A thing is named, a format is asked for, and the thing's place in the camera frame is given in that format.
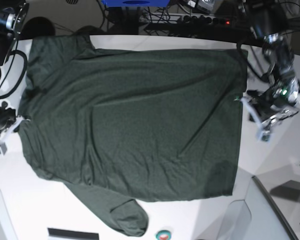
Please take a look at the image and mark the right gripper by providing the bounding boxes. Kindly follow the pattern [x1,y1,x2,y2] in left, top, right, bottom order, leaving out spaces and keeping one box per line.
[0,101,16,135]

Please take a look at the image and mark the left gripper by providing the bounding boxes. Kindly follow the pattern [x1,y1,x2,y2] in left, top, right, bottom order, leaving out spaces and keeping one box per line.
[247,90,299,128]

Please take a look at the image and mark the dark green t-shirt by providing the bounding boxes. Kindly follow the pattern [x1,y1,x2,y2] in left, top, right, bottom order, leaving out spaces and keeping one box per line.
[18,34,247,237]

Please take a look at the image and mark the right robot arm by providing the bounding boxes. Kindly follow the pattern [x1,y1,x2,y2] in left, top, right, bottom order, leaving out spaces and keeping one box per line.
[0,0,29,135]

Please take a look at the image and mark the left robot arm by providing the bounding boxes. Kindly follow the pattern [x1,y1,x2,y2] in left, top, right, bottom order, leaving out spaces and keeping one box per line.
[240,0,300,130]

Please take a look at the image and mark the grey power strip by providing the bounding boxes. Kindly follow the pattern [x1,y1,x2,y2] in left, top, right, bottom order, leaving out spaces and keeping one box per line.
[177,15,232,26]

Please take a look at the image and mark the grey monitor edge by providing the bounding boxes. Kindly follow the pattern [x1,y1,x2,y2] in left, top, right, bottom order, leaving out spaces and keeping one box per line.
[254,174,300,240]

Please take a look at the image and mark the blue box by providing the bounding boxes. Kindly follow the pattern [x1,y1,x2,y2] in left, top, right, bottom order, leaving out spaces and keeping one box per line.
[101,0,170,7]

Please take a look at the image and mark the red green emergency button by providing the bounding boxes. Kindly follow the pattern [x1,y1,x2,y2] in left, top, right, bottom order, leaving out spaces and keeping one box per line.
[155,230,172,240]

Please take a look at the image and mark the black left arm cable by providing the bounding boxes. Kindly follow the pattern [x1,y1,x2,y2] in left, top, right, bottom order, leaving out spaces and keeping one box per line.
[236,41,268,82]

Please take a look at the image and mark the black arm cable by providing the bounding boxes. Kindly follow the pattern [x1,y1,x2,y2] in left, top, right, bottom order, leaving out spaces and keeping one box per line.
[0,48,28,101]
[236,41,268,82]

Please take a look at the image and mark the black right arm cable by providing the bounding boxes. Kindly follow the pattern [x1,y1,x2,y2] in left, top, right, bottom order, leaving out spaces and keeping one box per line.
[0,48,28,101]

